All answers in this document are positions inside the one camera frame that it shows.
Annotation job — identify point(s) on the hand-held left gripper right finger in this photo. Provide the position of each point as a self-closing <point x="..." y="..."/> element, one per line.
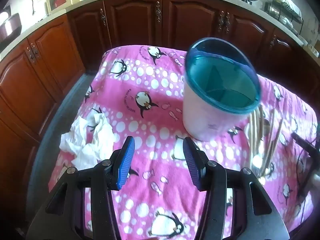
<point x="192" y="165"/>

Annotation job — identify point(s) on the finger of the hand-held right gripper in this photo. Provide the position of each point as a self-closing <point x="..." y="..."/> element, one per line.
<point x="303" y="142"/>

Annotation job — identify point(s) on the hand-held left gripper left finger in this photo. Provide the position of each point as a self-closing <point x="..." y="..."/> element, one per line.
<point x="126" y="162"/>

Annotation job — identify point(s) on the bundle of wooden chopsticks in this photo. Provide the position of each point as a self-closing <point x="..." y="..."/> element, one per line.
<point x="272" y="140"/>

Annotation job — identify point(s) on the long metal spoon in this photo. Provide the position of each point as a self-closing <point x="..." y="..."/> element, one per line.
<point x="257" y="159"/>

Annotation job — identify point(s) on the white floral utensil holder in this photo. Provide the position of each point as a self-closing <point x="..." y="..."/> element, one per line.
<point x="200" y="110"/>

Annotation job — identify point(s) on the crumpled white tissue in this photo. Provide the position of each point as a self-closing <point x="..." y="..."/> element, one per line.
<point x="100" y="140"/>

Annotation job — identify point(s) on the pink penguin printed blanket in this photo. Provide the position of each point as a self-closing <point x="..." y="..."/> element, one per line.
<point x="155" y="120"/>

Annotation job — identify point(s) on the dark wooden base cabinets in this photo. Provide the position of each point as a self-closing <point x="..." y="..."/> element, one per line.
<point x="137" y="22"/>

